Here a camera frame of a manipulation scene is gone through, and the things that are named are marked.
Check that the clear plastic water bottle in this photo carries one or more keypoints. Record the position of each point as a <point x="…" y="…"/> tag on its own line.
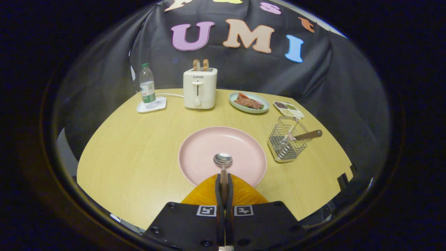
<point x="147" y="87"/>

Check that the white square coaster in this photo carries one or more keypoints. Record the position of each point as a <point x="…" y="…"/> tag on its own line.
<point x="160" y="104"/>

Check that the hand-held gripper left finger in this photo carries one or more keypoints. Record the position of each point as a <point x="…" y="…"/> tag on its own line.
<point x="218" y="195"/>

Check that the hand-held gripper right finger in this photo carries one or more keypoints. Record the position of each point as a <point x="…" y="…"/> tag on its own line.
<point x="230" y="195"/>

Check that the black backdrop cloth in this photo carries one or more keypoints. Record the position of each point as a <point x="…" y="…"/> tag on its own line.
<point x="331" y="87"/>

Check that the pink plate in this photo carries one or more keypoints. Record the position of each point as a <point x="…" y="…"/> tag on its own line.
<point x="205" y="146"/>

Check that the toast slice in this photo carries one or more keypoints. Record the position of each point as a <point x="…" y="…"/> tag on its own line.
<point x="206" y="65"/>
<point x="197" y="65"/>

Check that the cream toaster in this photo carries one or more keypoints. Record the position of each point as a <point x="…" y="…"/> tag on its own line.
<point x="206" y="90"/>

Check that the pale green oval plate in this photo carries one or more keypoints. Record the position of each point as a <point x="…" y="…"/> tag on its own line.
<point x="240" y="107"/>

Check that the cooked steak with garnish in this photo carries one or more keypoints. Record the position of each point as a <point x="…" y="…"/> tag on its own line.
<point x="249" y="102"/>

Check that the grey mesh chair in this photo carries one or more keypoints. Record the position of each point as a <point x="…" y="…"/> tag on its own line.
<point x="68" y="157"/>

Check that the white divided condiment dish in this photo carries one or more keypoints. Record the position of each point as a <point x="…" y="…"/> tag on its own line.
<point x="289" y="112"/>

